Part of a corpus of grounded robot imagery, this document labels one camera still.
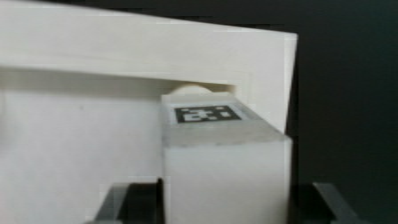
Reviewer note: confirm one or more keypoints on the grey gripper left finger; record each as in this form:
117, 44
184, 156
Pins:
111, 208

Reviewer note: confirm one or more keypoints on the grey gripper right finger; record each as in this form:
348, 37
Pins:
346, 215

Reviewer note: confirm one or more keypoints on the white square tabletop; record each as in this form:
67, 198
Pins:
92, 63

